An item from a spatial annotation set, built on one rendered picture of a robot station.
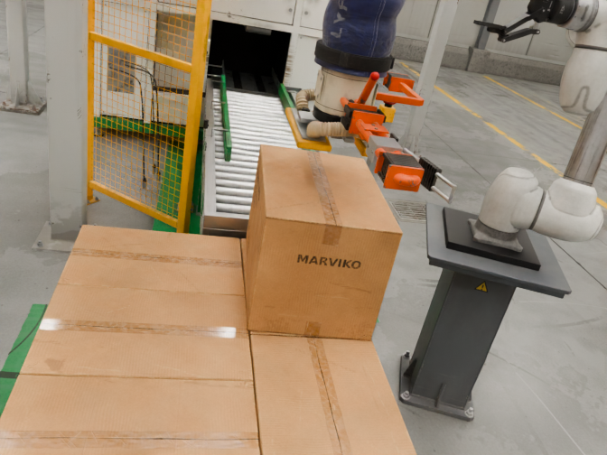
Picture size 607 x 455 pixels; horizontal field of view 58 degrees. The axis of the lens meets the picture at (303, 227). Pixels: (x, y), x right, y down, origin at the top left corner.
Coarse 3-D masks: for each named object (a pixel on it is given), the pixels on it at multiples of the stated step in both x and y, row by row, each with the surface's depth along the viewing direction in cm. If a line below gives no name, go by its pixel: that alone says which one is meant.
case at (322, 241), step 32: (288, 160) 194; (320, 160) 200; (352, 160) 206; (256, 192) 197; (288, 192) 168; (320, 192) 173; (352, 192) 178; (256, 224) 181; (288, 224) 153; (320, 224) 154; (352, 224) 157; (384, 224) 161; (256, 256) 166; (288, 256) 158; (320, 256) 159; (352, 256) 160; (384, 256) 161; (256, 288) 162; (288, 288) 163; (320, 288) 164; (352, 288) 165; (384, 288) 166; (256, 320) 168; (288, 320) 169; (320, 320) 170; (352, 320) 171
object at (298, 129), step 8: (288, 112) 177; (296, 112) 176; (288, 120) 173; (296, 120) 168; (296, 128) 163; (304, 128) 163; (296, 136) 156; (304, 136) 156; (320, 136) 158; (296, 144) 154; (304, 144) 153; (312, 144) 153; (320, 144) 154; (328, 144) 155
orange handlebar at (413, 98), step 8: (400, 88) 190; (408, 88) 184; (384, 96) 170; (392, 96) 171; (400, 96) 172; (408, 96) 182; (416, 96) 176; (344, 104) 152; (408, 104) 173; (416, 104) 173; (360, 120) 138; (360, 128) 134; (368, 128) 131; (376, 128) 131; (384, 128) 134; (360, 136) 133; (368, 136) 128; (384, 136) 130; (376, 152) 120; (400, 152) 121; (400, 176) 108; (408, 176) 108; (416, 176) 109; (400, 184) 108; (408, 184) 108; (416, 184) 109
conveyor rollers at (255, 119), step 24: (216, 96) 398; (240, 96) 410; (264, 96) 422; (216, 120) 351; (240, 120) 362; (264, 120) 366; (216, 144) 312; (240, 144) 315; (288, 144) 337; (216, 168) 280; (240, 168) 284; (216, 192) 257; (240, 192) 259
